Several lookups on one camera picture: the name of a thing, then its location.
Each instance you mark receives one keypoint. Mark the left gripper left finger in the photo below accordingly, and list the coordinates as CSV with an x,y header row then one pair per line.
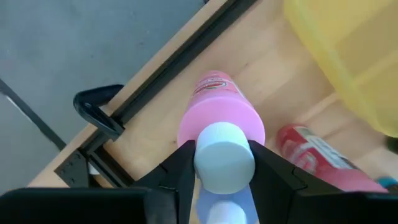
x,y
174,180

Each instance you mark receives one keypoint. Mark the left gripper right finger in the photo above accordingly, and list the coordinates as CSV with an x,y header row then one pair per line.
x,y
270,180

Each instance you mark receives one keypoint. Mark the tall lavender paint bottle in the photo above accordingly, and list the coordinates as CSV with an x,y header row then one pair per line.
x,y
205,199

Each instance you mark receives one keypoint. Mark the tall pink paint bottle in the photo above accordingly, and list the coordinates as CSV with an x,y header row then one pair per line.
x,y
217,105

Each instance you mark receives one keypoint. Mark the tall red paint bottle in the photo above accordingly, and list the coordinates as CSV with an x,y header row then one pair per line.
x,y
311,155

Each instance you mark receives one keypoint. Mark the small cyan paint bottle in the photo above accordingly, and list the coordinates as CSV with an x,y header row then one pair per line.
x,y
387,181

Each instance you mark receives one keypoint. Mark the small green paint bottle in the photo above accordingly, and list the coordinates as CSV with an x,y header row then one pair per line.
x,y
392,144

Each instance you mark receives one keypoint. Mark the black table clamp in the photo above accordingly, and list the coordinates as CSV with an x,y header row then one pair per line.
x,y
96,116

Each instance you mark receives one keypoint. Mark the yellow translucent plastic bin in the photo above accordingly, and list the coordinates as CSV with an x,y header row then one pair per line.
x,y
357,62

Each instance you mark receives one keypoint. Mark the black aluminium table frame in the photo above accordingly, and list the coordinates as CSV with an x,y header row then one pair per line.
x,y
175,62

